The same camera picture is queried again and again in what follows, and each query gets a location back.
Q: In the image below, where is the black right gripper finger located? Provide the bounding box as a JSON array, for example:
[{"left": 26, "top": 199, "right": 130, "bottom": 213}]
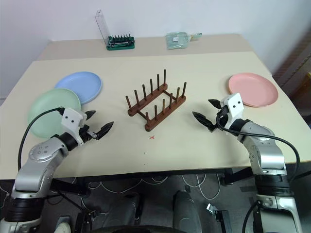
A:
[
  {"left": 192, "top": 111, "right": 215, "bottom": 130},
  {"left": 208, "top": 98, "right": 223, "bottom": 110}
]

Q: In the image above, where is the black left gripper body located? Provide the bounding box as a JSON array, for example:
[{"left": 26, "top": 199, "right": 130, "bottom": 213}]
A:
[{"left": 78, "top": 118, "right": 99, "bottom": 144}]

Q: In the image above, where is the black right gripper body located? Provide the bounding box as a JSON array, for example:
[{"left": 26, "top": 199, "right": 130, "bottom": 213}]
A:
[{"left": 209, "top": 107, "right": 230, "bottom": 133}]

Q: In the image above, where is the wooden dish rack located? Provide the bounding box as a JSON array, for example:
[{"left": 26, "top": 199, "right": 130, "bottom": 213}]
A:
[{"left": 125, "top": 68, "right": 188, "bottom": 132}]

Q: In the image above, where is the blue plate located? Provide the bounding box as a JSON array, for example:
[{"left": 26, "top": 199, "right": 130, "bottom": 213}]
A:
[{"left": 54, "top": 70, "right": 103, "bottom": 106}]

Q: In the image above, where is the pink red plate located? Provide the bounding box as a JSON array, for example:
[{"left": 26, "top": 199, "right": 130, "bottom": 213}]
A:
[{"left": 227, "top": 73, "right": 279, "bottom": 108}]

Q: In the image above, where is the green plate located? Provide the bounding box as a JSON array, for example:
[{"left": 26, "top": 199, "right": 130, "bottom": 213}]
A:
[{"left": 27, "top": 88, "right": 82, "bottom": 140}]

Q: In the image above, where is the teal plastic pouch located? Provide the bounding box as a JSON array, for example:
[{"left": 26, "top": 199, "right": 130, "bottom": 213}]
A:
[{"left": 165, "top": 32, "right": 203, "bottom": 50}]

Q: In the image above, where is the green screwdriver bit set case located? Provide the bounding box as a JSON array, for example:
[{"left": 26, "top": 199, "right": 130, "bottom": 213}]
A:
[{"left": 94, "top": 9, "right": 136, "bottom": 51}]

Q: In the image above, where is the dark grey rounded shape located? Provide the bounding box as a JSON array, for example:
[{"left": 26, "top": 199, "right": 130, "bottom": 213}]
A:
[{"left": 173, "top": 190, "right": 203, "bottom": 233}]

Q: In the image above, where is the white round wheel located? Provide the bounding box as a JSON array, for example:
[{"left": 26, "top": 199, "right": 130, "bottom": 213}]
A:
[{"left": 54, "top": 216, "right": 74, "bottom": 233}]

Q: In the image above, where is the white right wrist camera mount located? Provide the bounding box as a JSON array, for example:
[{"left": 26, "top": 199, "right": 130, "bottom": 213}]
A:
[{"left": 219, "top": 93, "right": 244, "bottom": 130}]

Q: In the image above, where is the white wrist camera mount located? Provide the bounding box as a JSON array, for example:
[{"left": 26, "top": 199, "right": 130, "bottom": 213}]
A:
[
  {"left": 219, "top": 93, "right": 244, "bottom": 130},
  {"left": 60, "top": 108, "right": 88, "bottom": 147}
]

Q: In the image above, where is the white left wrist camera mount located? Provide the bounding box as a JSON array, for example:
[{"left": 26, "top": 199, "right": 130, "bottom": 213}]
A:
[{"left": 60, "top": 108, "right": 88, "bottom": 147}]

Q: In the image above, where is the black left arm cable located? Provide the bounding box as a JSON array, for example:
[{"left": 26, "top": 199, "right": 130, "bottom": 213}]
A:
[{"left": 17, "top": 107, "right": 66, "bottom": 172}]

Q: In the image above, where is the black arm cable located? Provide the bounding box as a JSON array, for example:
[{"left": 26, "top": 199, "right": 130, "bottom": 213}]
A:
[
  {"left": 17, "top": 107, "right": 66, "bottom": 172},
  {"left": 216, "top": 113, "right": 300, "bottom": 183}
]

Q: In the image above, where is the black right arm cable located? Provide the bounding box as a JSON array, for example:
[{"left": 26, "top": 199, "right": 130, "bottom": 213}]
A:
[{"left": 216, "top": 113, "right": 300, "bottom": 183}]

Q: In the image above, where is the white floor cable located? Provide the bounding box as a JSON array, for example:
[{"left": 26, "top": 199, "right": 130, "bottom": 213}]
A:
[{"left": 87, "top": 173, "right": 225, "bottom": 201}]

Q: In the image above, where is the black metal bracket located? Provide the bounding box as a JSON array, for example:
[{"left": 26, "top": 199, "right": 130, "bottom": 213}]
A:
[{"left": 214, "top": 209, "right": 231, "bottom": 233}]

